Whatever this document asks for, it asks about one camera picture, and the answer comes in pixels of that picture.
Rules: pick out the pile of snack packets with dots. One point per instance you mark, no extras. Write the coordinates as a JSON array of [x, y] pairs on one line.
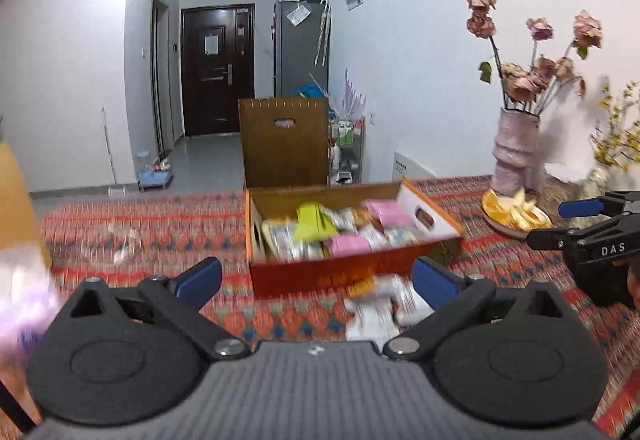
[[290, 245]]

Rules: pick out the blurred brown board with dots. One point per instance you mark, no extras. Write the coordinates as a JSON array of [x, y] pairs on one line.
[[17, 200]]

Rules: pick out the white snack packet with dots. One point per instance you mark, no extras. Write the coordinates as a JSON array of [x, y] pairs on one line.
[[370, 322], [407, 300]]

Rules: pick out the blue and yellow bins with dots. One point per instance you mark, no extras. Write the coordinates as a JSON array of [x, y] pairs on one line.
[[310, 90]]

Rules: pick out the clear plastic bag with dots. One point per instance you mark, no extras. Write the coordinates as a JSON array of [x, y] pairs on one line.
[[300, 13]]

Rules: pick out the paper notice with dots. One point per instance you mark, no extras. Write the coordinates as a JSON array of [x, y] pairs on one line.
[[210, 44]]

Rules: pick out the small glass vase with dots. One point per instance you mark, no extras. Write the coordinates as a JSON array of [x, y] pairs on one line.
[[597, 182]]

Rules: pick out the white cracker packet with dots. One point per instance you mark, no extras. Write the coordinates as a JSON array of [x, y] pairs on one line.
[[365, 287]]

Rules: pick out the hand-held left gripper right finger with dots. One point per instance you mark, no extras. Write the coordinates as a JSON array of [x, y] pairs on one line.
[[435, 280]]

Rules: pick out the white pole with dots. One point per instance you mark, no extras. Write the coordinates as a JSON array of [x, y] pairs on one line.
[[109, 144]]

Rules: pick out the green snack packet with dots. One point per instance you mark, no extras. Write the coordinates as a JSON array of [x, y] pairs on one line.
[[312, 220]]

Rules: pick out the dark entrance door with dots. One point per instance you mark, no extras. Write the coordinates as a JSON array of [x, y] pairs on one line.
[[217, 84]]

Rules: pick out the brown chair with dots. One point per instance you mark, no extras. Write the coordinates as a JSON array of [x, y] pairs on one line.
[[285, 149]]

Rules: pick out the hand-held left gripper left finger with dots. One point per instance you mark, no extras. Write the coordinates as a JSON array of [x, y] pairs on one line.
[[200, 277]]

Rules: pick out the pink folding hanger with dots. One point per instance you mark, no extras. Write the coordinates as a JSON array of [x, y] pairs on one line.
[[352, 97]]

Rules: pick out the orange cardboard box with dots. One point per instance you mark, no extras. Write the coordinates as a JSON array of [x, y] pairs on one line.
[[310, 277]]

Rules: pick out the yellow flower sprigs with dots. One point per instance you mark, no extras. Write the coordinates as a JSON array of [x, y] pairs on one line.
[[620, 129]]

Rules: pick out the clear plastic wrapper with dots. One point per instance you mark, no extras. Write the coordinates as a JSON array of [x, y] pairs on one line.
[[117, 242]]

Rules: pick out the grey refrigerator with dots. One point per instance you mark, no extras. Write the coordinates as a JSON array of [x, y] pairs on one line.
[[295, 54]]

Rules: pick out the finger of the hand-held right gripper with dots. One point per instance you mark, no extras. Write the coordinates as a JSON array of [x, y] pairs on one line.
[[550, 239], [580, 209]]

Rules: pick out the patterned tablecloth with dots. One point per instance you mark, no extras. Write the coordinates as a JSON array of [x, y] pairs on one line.
[[150, 230]]

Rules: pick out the dried rose bouquet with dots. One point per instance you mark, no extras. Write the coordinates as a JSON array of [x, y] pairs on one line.
[[537, 69]]

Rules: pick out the white umbrella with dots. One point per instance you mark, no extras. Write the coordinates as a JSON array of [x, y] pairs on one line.
[[324, 32]]

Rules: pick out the pink snack packet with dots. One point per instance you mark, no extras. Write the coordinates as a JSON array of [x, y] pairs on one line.
[[349, 246], [390, 214]]

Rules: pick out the plate of orange slices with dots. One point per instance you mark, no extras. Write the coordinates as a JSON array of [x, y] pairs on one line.
[[515, 215]]

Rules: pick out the pink ribbed vase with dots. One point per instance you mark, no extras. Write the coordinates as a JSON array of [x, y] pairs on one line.
[[515, 149]]

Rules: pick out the blue pet feeding stand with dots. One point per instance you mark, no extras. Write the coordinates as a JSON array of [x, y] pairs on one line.
[[155, 177]]

